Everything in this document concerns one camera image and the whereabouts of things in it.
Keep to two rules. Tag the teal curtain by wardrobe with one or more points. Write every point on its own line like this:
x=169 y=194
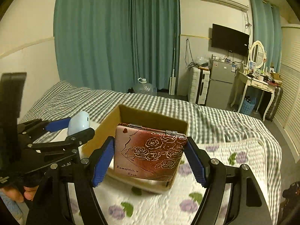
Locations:
x=267 y=30

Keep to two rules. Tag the white flat mop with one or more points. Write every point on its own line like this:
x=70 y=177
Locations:
x=172 y=80

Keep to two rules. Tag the dark grey suitcase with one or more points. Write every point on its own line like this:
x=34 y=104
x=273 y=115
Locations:
x=275 y=104

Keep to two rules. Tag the blue plastic basket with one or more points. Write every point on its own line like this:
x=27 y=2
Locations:
x=248 y=105

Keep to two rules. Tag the clear water jug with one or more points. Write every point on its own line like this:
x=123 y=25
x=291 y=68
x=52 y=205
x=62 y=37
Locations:
x=143 y=87

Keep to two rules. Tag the pink rose compact mirror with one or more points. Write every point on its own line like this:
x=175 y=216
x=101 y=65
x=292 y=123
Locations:
x=146 y=153

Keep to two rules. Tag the grey small refrigerator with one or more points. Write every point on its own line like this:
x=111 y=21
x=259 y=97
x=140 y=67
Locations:
x=222 y=76

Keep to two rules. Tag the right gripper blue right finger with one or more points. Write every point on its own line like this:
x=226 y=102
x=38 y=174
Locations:
x=198 y=160

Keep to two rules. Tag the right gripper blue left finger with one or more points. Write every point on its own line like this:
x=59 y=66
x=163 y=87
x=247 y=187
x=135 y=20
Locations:
x=100 y=161

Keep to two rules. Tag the brown cardboard box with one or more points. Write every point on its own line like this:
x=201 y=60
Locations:
x=124 y=114

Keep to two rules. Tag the grey checked bed sheet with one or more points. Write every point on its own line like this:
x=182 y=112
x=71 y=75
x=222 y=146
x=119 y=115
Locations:
x=64 y=100

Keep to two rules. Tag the white dressing table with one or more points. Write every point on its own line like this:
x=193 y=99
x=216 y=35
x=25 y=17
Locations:
x=253 y=86

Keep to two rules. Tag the person's left hand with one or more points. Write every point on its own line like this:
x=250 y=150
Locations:
x=14 y=193

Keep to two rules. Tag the white louvred wardrobe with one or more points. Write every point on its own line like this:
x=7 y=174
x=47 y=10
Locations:
x=287 y=115

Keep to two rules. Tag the large teal curtain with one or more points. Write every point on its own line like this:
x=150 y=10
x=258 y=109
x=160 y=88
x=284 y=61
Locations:
x=109 y=44

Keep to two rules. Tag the light blue earbuds case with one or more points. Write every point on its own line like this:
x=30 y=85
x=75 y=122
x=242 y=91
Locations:
x=78 y=123

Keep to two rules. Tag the white oval mirror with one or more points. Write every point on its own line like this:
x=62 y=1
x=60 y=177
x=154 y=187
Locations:
x=257 y=55

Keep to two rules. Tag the black wall television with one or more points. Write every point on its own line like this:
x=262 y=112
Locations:
x=230 y=40

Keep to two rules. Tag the white ribbed suitcase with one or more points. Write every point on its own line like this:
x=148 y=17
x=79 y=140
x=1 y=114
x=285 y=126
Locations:
x=198 y=85

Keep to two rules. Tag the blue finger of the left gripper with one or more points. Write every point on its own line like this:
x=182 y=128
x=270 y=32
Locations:
x=80 y=138
x=57 y=125

